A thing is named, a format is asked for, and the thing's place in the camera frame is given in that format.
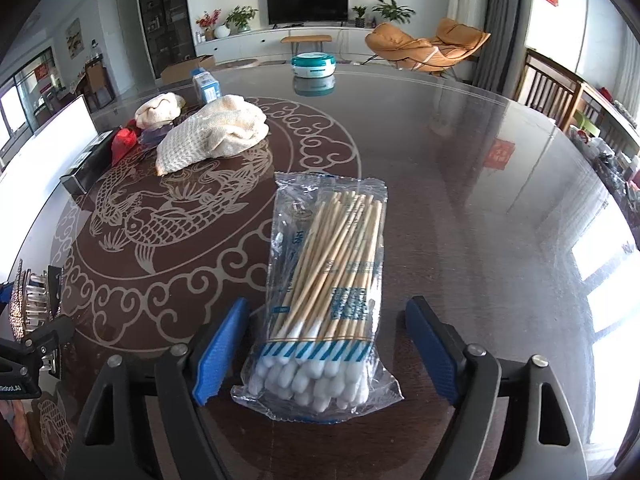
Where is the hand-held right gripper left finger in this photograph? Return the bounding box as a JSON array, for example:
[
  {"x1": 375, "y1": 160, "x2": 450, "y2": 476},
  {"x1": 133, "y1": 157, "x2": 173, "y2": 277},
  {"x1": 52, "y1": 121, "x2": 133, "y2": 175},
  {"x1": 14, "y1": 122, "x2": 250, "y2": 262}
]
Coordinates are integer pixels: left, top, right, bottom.
[{"x1": 65, "y1": 297, "x2": 251, "y2": 480}]

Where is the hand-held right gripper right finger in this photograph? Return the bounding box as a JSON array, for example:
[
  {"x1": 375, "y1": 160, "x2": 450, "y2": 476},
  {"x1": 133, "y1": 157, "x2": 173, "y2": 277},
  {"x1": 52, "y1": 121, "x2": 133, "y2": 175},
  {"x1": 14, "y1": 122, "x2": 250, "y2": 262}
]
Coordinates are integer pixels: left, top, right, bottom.
[{"x1": 404, "y1": 296, "x2": 588, "y2": 480}]

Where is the rhinestone bow hair clip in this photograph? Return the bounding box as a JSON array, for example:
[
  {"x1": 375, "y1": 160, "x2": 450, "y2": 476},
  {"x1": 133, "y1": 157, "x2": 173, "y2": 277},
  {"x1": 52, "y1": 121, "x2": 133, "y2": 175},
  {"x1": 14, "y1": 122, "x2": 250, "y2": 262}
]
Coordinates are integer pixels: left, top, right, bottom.
[{"x1": 0, "y1": 259, "x2": 65, "y2": 341}]

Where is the cotton swab pack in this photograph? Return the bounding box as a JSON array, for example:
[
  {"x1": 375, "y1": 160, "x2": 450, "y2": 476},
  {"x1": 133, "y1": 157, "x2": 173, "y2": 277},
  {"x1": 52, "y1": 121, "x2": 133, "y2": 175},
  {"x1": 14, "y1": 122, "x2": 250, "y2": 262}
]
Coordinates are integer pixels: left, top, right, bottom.
[{"x1": 231, "y1": 171, "x2": 405, "y2": 425}]

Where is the black cardboard box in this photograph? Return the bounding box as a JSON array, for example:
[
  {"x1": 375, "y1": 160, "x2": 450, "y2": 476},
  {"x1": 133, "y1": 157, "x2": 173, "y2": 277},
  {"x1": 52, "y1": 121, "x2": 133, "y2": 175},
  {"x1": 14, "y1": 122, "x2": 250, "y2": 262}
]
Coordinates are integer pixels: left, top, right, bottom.
[{"x1": 60, "y1": 130, "x2": 117, "y2": 195}]

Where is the red packet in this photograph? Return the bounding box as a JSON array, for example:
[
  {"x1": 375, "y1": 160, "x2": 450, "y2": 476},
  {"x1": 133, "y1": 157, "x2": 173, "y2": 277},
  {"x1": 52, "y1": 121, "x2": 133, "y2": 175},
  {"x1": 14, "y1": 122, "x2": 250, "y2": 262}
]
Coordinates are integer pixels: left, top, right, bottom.
[{"x1": 111, "y1": 127, "x2": 140, "y2": 166}]

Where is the cream fluffy cloth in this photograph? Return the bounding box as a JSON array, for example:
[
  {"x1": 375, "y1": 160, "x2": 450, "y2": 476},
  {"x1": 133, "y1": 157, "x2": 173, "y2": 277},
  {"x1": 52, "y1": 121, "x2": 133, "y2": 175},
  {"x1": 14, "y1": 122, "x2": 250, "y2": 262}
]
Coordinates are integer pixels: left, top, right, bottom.
[{"x1": 134, "y1": 92, "x2": 185, "y2": 129}]

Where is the blue and white box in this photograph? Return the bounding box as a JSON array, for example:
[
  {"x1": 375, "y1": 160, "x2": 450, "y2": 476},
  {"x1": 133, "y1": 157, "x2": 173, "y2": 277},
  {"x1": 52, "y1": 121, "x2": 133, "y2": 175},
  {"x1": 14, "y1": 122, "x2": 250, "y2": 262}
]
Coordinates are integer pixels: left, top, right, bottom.
[{"x1": 192, "y1": 67, "x2": 222, "y2": 106}]

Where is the cluttered side shelf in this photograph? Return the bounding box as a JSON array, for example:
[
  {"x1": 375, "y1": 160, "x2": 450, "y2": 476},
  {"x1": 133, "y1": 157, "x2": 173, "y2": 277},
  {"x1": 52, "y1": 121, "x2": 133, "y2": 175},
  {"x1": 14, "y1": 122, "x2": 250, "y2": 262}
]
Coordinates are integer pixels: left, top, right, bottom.
[{"x1": 570, "y1": 82, "x2": 640, "y2": 196}]

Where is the brown cardboard box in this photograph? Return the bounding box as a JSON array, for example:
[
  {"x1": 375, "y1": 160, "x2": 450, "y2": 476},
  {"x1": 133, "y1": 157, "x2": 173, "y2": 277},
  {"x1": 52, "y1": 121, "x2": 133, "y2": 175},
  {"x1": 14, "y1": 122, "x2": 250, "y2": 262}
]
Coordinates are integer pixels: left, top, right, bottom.
[{"x1": 160, "y1": 55, "x2": 217, "y2": 83}]

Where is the white door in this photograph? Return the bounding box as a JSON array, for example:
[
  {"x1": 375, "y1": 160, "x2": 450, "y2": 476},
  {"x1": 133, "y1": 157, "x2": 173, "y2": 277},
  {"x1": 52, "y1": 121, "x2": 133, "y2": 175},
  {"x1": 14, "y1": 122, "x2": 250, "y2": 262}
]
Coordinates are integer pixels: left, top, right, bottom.
[{"x1": 116, "y1": 0, "x2": 143, "y2": 86}]

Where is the wooden chair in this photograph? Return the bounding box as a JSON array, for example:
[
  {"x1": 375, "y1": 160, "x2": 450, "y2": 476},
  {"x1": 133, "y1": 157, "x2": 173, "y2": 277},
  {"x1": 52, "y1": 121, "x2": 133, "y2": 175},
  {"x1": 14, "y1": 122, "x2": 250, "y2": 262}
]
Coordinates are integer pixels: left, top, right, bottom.
[{"x1": 515, "y1": 47, "x2": 583, "y2": 126}]

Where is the orange lounge chair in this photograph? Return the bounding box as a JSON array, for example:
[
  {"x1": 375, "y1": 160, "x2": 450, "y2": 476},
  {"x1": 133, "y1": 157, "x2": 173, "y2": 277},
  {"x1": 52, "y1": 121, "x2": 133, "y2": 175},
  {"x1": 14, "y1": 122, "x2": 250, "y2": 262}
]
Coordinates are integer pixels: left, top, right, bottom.
[{"x1": 365, "y1": 17, "x2": 492, "y2": 77}]

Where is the teal round tin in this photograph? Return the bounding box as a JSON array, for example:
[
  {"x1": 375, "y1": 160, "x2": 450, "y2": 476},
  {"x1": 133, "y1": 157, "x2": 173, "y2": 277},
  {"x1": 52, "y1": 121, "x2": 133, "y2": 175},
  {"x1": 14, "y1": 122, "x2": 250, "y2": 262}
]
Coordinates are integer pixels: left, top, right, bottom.
[{"x1": 291, "y1": 51, "x2": 338, "y2": 79}]

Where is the white television cabinet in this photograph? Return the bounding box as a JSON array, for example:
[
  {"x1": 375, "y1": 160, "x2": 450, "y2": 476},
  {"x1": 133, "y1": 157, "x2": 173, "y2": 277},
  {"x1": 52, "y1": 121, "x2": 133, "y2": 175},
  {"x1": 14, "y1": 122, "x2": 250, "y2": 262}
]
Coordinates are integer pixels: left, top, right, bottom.
[{"x1": 195, "y1": 25, "x2": 401, "y2": 63}]

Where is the black display cabinet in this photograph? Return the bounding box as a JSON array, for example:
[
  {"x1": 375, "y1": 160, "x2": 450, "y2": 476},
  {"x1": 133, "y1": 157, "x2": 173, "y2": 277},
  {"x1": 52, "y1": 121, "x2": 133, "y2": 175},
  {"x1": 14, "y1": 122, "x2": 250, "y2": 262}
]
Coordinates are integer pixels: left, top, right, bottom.
[{"x1": 134, "y1": 0, "x2": 196, "y2": 78}]

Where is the wooden bench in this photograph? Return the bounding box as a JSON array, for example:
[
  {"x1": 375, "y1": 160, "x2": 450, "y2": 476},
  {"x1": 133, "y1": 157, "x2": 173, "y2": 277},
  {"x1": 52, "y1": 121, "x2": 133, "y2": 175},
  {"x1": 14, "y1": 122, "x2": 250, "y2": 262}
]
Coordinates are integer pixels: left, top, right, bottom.
[{"x1": 280, "y1": 34, "x2": 333, "y2": 58}]

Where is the grey curtain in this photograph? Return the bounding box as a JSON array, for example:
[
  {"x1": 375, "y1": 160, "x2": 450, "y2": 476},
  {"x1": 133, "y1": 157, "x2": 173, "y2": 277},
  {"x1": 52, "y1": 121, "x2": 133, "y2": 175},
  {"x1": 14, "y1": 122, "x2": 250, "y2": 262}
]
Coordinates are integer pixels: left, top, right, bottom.
[{"x1": 472, "y1": 0, "x2": 531, "y2": 101}]

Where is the red flower arrangement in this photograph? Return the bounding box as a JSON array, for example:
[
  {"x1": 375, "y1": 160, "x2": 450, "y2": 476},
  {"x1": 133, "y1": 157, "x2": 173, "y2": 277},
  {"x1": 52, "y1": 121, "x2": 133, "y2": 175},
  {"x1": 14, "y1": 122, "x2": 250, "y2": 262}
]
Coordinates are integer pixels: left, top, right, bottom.
[{"x1": 196, "y1": 8, "x2": 222, "y2": 41}]

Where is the green potted plant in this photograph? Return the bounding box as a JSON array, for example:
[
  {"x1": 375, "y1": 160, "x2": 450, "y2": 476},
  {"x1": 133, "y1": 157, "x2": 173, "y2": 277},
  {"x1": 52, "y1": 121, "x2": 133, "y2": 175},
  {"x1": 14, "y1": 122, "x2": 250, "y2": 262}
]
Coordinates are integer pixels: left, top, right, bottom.
[{"x1": 225, "y1": 5, "x2": 259, "y2": 34}]

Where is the large leafy potted plant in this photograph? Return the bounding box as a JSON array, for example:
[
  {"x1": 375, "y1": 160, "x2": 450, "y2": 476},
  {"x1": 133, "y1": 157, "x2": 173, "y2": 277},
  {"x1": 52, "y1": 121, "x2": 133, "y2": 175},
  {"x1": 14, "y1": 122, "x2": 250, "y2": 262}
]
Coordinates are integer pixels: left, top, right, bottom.
[{"x1": 372, "y1": 0, "x2": 417, "y2": 25}]

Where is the black television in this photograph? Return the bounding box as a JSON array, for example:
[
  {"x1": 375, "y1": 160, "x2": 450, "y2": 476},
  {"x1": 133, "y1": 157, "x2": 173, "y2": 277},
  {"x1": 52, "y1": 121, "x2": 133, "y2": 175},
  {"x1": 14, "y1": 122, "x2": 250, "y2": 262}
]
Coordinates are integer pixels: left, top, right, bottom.
[{"x1": 266, "y1": 0, "x2": 350, "y2": 27}]

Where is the framed wall painting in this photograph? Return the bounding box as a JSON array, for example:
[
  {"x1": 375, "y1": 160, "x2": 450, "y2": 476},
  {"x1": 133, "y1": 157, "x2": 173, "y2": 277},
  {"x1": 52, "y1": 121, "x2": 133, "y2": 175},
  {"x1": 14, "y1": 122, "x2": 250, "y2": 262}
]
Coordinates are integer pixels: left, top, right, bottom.
[{"x1": 65, "y1": 18, "x2": 82, "y2": 58}]

